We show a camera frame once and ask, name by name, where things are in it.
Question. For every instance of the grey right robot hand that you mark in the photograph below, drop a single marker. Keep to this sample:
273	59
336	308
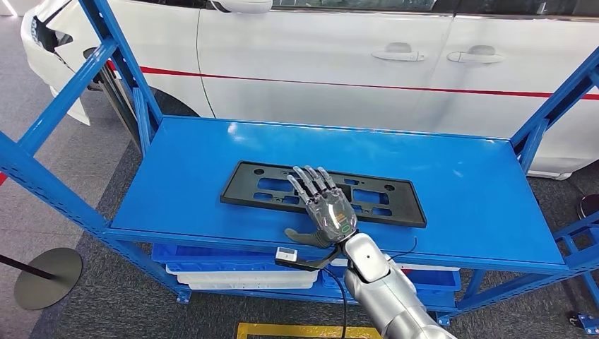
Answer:
330	215

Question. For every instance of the black plastic license plate bracket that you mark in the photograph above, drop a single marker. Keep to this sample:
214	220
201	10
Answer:
248	187

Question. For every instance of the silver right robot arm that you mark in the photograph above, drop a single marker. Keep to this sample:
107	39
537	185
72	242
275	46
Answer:
388	295

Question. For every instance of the blue metal shelf rack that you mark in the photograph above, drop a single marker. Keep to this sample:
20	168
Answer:
187	187

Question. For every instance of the blue plastic bin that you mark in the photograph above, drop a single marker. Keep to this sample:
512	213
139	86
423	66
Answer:
435	280
210	255

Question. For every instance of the white car with red stripe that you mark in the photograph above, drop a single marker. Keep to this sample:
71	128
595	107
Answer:
327	51

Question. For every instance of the grey metal stand bar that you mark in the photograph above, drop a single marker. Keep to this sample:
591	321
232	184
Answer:
118	107

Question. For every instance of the blue wheeled rack cart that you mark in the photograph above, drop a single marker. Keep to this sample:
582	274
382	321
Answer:
573	243

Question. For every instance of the black stanchion with round base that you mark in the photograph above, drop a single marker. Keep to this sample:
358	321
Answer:
590	206
49	280

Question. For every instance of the red barrier belt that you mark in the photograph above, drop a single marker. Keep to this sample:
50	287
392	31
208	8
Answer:
2	179

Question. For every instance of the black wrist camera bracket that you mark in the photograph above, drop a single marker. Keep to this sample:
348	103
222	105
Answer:
318	264

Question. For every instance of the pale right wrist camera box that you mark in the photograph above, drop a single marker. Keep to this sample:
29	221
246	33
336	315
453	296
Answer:
286	255

